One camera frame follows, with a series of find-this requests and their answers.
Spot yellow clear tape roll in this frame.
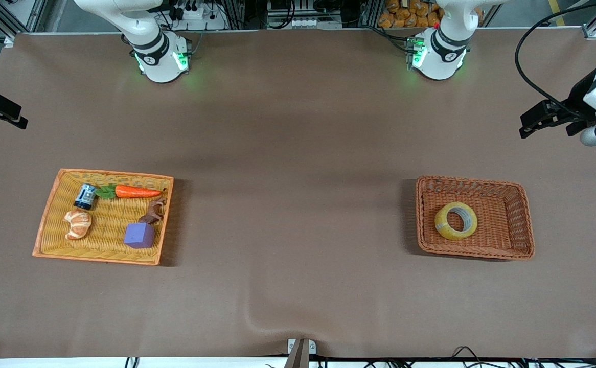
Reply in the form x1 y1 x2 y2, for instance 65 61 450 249
434 201 478 241

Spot blue printed can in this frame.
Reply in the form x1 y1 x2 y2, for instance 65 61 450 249
73 185 97 211

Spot brown wicker basket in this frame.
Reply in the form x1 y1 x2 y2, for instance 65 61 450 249
415 175 536 261

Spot toy croissant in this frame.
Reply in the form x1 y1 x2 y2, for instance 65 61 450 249
63 211 93 241

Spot orange toy carrot green leaves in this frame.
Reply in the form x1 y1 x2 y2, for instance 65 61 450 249
95 183 164 201

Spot yellow wicker basket orange rim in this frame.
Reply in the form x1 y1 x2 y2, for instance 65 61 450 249
32 169 174 266

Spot brown toy lion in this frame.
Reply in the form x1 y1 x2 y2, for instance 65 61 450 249
137 188 169 224

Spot purple cube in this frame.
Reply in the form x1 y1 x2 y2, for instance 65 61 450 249
124 221 156 249

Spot bag of orange snacks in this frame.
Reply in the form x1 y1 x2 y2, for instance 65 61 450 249
378 0 484 29

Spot white power strip with plugs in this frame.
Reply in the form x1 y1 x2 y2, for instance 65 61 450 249
168 0 227 30

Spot brown table cloth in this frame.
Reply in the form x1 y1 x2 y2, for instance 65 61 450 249
0 28 596 358

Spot long white power strip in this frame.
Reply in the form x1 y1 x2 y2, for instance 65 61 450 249
267 18 343 30

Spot black electronics box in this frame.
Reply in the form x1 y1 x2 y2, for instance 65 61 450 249
267 0 342 18

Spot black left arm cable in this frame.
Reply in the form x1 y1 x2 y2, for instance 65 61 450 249
515 0 596 121

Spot small metal bracket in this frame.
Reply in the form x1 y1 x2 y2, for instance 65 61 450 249
287 338 317 356

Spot brown camera pole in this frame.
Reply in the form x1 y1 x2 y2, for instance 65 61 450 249
284 339 310 368

